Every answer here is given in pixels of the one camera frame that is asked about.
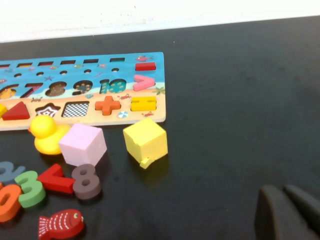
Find red fish piece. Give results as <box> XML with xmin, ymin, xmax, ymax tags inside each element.
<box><xmin>37</xmin><ymin>208</ymin><xmax>85</xmax><ymax>240</ymax></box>

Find green number three piece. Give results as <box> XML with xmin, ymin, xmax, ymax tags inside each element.
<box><xmin>14</xmin><ymin>170</ymin><xmax>47</xmax><ymax>209</ymax></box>

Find yellow equals sign piece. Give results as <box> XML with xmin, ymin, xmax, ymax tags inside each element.
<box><xmin>130</xmin><ymin>96</ymin><xmax>158</xmax><ymax>112</ymax></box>

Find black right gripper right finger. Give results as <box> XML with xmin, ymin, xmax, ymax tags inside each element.
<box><xmin>283</xmin><ymin>184</ymin><xmax>320</xmax><ymax>238</ymax></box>

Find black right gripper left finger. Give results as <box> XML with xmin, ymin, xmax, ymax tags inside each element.
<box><xmin>254</xmin><ymin>185</ymin><xmax>320</xmax><ymax>240</ymax></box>

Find grey-blue number nine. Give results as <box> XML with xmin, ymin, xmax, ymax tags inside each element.
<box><xmin>0</xmin><ymin>161</ymin><xmax>27</xmax><ymax>185</ymax></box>

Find orange plus sign piece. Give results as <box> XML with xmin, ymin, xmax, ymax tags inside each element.
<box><xmin>94</xmin><ymin>95</ymin><xmax>122</xmax><ymax>116</ymax></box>

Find orange number ten piece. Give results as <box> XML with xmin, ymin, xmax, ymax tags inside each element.
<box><xmin>0</xmin><ymin>182</ymin><xmax>23</xmax><ymax>223</ymax></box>

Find red minus sign piece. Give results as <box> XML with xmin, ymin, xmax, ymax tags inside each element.
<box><xmin>135</xmin><ymin>62</ymin><xmax>157</xmax><ymax>72</ymax></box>

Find pink greater-than sign piece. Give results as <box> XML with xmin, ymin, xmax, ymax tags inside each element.
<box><xmin>133</xmin><ymin>74</ymin><xmax>156</xmax><ymax>92</ymax></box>

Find brown number eight piece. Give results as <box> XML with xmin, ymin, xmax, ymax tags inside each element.
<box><xmin>71</xmin><ymin>163</ymin><xmax>103</xmax><ymax>201</ymax></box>

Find yellow cube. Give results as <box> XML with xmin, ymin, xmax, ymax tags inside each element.
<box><xmin>122</xmin><ymin>117</ymin><xmax>168</xmax><ymax>170</ymax></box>

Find wooden number puzzle board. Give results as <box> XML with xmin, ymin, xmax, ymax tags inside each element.
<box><xmin>0</xmin><ymin>51</ymin><xmax>167</xmax><ymax>132</ymax></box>

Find yellow rubber duck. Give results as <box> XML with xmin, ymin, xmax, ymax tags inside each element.
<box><xmin>27</xmin><ymin>114</ymin><xmax>72</xmax><ymax>156</ymax></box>

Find red number seven piece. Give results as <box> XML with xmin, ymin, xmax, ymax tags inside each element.
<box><xmin>37</xmin><ymin>163</ymin><xmax>76</xmax><ymax>195</ymax></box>

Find red triangle piece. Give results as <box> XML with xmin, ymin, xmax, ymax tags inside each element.
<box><xmin>1</xmin><ymin>101</ymin><xmax>31</xmax><ymax>121</ymax></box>

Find light pink cube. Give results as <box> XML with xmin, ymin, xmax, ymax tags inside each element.
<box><xmin>58</xmin><ymin>122</ymin><xmax>108</xmax><ymax>168</ymax></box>

